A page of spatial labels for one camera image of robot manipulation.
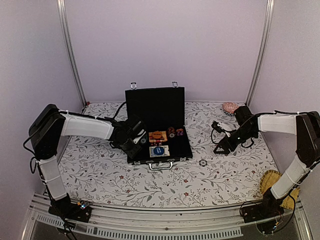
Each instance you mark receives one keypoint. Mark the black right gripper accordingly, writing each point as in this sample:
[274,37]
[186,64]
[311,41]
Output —
[226,147]

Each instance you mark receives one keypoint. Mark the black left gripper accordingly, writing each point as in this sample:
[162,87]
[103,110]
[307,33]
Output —
[132,152]

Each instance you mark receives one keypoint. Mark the black white poker chip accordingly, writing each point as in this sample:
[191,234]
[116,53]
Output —
[203,163]

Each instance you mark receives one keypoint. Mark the blue round blind button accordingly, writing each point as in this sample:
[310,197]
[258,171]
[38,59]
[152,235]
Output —
[158,151]

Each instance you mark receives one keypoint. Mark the orange round blind button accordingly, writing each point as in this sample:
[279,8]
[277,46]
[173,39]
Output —
[157,134]

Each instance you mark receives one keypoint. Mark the black poker set case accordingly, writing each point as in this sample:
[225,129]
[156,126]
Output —
[160,108]

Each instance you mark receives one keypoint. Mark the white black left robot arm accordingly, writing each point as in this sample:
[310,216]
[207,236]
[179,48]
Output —
[53,123]

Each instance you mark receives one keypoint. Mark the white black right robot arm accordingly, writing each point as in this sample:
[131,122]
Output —
[293,135]

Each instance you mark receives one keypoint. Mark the green poker chip stack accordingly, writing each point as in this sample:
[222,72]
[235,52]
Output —
[143,140]

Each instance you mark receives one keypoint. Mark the blue-backed playing card deck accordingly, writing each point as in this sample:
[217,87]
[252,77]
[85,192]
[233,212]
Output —
[166,151]

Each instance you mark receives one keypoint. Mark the red black chip stack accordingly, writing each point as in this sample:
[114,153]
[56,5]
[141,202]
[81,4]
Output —
[171,132]

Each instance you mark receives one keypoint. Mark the floral patterned table mat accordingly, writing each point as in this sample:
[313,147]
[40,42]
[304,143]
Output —
[92,170]

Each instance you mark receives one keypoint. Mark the purple chip stack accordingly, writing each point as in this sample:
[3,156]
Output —
[179,132]

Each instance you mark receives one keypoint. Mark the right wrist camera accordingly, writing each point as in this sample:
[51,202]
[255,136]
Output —
[221,127]

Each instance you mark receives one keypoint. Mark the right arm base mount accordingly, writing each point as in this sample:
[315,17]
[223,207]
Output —
[262,212]

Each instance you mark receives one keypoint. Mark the front aluminium rail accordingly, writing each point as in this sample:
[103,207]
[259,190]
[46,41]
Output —
[129,223]

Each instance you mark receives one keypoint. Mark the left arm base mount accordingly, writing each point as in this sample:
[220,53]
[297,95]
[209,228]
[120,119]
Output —
[70,211]

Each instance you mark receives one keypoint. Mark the right aluminium frame post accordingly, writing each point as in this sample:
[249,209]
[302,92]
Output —
[267,23]

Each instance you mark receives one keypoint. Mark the aluminium frame post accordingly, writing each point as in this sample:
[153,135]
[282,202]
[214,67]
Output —
[267,23]
[61,7]

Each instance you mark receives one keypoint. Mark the left aluminium frame post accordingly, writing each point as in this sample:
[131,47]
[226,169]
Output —
[61,7]

